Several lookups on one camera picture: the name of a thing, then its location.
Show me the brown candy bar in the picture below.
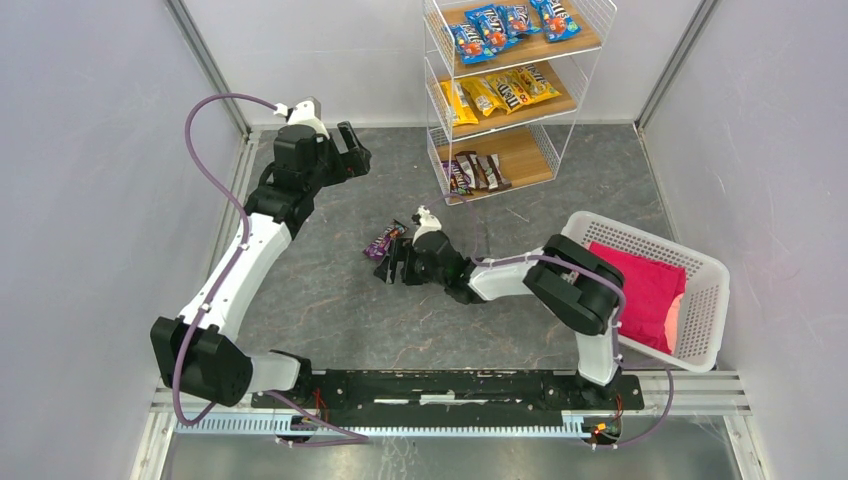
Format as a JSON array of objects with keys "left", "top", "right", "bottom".
[
  {"left": 475, "top": 154, "right": 512, "bottom": 192},
  {"left": 454, "top": 151, "right": 481, "bottom": 190}
]

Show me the yellow candy bag top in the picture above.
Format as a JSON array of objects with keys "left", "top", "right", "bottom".
[{"left": 440, "top": 80, "right": 479, "bottom": 127}]

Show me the yellow candy bag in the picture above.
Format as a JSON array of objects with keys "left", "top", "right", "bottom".
[
  {"left": 459, "top": 77, "right": 505, "bottom": 118},
  {"left": 485, "top": 72, "right": 531, "bottom": 115},
  {"left": 511, "top": 65, "right": 561, "bottom": 104},
  {"left": 440, "top": 80, "right": 479, "bottom": 127}
]

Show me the blue candy bag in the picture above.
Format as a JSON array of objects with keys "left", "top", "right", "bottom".
[
  {"left": 529, "top": 0, "right": 581, "bottom": 43},
  {"left": 464, "top": 4, "right": 519, "bottom": 54},
  {"left": 495, "top": 4, "right": 541, "bottom": 37},
  {"left": 448, "top": 22, "right": 495, "bottom": 65}
]

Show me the yellow candy bag bottom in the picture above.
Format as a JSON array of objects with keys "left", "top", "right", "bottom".
[{"left": 485, "top": 72, "right": 531, "bottom": 115}]

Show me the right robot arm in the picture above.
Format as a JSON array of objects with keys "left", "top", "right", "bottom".
[{"left": 374, "top": 230, "right": 627, "bottom": 387}]

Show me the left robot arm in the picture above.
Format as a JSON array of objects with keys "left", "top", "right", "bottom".
[{"left": 150, "top": 122, "right": 371, "bottom": 406}]

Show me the purple candy bag on floor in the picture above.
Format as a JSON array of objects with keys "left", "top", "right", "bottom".
[{"left": 362, "top": 219, "right": 408, "bottom": 260}]

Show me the purple candy bag on shelf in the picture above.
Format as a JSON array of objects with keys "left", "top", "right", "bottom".
[{"left": 442, "top": 161, "right": 472, "bottom": 196}]

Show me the bottom wooden shelf board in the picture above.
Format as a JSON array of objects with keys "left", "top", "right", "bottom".
[{"left": 426, "top": 124, "right": 561, "bottom": 201}]

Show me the wooden shelf board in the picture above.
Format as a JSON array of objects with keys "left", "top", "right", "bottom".
[
  {"left": 427, "top": 59, "right": 590, "bottom": 142},
  {"left": 422, "top": 1, "right": 617, "bottom": 78},
  {"left": 426, "top": 124, "right": 561, "bottom": 201}
]

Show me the top wooden shelf board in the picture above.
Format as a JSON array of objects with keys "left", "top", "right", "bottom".
[{"left": 422, "top": 1, "right": 617, "bottom": 78}]

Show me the middle wooden shelf board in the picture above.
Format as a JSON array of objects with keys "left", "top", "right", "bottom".
[{"left": 427, "top": 59, "right": 590, "bottom": 142}]

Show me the pink cloth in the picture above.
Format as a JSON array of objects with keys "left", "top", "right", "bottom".
[{"left": 589, "top": 242, "right": 687, "bottom": 355}]

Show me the white plastic basket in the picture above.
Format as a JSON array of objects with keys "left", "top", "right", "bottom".
[{"left": 561, "top": 211, "right": 730, "bottom": 373}]

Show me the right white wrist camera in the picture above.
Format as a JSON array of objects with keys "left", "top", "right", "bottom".
[{"left": 412, "top": 205, "right": 442, "bottom": 243}]

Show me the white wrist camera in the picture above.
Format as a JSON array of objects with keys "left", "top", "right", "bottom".
[
  {"left": 412, "top": 205, "right": 442, "bottom": 243},
  {"left": 274, "top": 97, "right": 330, "bottom": 138}
]

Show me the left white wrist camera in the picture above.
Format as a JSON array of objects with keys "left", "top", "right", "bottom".
[{"left": 274, "top": 97, "right": 330, "bottom": 138}]

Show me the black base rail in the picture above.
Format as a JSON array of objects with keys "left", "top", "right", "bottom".
[{"left": 285, "top": 370, "right": 645, "bottom": 428}]

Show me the white wire shelf rack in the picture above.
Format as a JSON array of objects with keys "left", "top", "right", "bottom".
[{"left": 422, "top": 1, "right": 618, "bottom": 205}]

